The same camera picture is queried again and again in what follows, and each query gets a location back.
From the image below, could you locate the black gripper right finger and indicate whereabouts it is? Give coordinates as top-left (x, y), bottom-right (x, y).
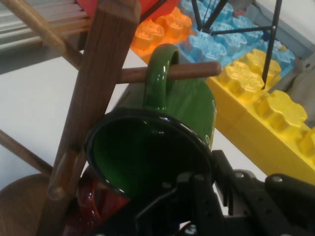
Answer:
top-left (212, 149), bottom-right (315, 236)

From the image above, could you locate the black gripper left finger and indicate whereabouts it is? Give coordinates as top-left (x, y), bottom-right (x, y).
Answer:
top-left (134, 171), bottom-right (224, 236)

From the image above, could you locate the green enamel mug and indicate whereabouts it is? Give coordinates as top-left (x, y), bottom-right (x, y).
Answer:
top-left (84, 43), bottom-right (218, 200)

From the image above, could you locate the big yellow toy block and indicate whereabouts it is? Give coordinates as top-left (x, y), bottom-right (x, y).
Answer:
top-left (206, 48), bottom-right (315, 185)

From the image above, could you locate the red enamel mug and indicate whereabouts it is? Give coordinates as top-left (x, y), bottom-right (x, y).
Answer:
top-left (62, 165), bottom-right (131, 236)

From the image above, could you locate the brown wooden mug tree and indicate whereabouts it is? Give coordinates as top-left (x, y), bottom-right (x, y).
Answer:
top-left (0, 0), bottom-right (222, 236)

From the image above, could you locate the blue toy block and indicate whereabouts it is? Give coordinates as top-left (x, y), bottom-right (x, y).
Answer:
top-left (175, 0), bottom-right (296, 77)

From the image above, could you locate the orange toy block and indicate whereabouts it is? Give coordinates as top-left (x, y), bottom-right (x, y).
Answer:
top-left (130, 6), bottom-right (196, 61)

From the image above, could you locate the black tripod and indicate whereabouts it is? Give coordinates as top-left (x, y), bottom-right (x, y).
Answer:
top-left (190, 0), bottom-right (284, 89)

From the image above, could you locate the big red toy block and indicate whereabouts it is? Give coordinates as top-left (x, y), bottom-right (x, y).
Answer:
top-left (75, 0), bottom-right (181, 23)

